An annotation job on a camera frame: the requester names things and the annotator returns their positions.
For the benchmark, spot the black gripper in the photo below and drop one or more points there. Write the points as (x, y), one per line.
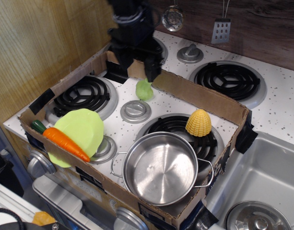
(141, 27)

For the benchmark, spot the light green toy broccoli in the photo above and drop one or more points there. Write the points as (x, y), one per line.
(143, 90)

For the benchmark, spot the stainless steel pot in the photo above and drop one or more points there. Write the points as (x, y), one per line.
(160, 168)

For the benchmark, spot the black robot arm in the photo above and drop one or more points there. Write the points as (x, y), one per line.
(130, 10)

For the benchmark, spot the centre silver stove knob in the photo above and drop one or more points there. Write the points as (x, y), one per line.
(135, 111)

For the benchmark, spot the silver stove knob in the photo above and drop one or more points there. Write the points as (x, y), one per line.
(135, 111)
(190, 54)
(105, 152)

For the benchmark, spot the back silver stove knob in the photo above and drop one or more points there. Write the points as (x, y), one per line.
(190, 54)

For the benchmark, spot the hanging silver strainer ladle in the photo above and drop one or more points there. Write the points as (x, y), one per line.
(173, 17)

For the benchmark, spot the front left black burner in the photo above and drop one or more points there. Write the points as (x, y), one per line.
(91, 92)

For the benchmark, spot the light green plastic plate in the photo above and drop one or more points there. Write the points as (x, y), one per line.
(84, 127)

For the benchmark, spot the yellow toy corn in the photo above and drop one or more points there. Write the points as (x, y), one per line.
(199, 123)

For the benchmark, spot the hanging silver slotted spatula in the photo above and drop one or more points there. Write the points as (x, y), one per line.
(222, 26)

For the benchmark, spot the front silver stove knob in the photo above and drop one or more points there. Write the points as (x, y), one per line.
(105, 152)

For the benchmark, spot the back right black burner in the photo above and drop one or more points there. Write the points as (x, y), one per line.
(233, 79)

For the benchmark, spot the orange toy carrot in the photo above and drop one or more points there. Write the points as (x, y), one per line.
(61, 139)

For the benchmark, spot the front right black burner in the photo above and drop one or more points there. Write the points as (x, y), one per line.
(207, 148)

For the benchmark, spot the left silver oven knob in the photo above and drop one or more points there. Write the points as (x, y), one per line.
(39, 165)

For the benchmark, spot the silver oven knob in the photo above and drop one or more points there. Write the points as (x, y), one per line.
(127, 220)
(39, 165)

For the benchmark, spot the lower silver oven knob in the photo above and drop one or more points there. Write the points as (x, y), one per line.
(127, 220)

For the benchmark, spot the grey toy sink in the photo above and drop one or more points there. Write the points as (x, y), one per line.
(264, 173)

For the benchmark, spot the orange object bottom left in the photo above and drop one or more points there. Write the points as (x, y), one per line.
(42, 218)

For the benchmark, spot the silver sink drain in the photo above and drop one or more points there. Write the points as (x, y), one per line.
(255, 215)

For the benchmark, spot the grey oven door handle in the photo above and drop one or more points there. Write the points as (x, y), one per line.
(75, 209)

